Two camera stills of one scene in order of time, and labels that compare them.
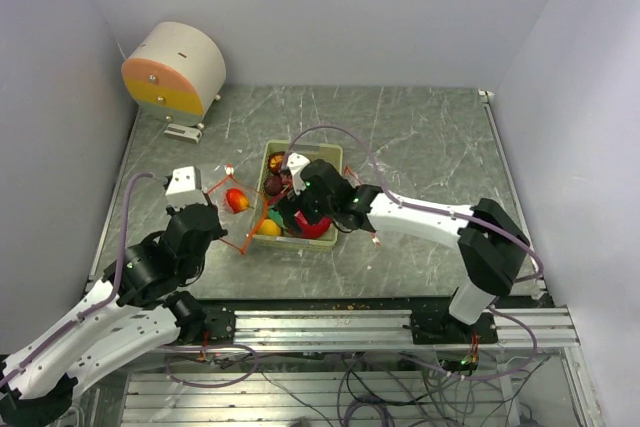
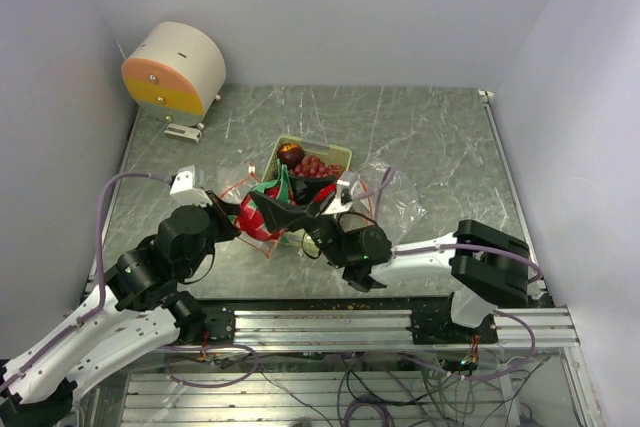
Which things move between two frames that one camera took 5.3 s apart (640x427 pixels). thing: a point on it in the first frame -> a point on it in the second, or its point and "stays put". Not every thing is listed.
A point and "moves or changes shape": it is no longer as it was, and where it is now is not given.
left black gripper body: (171, 210) -> (221, 225)
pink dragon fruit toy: (308, 230) moves or changes shape
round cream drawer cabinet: (175, 71) stays put
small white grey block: (183, 132) stays put
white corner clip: (486, 95) stays put
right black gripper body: (311, 208) -> (326, 234)
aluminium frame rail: (389, 331) stays put
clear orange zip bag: (240, 210) moves or changes shape
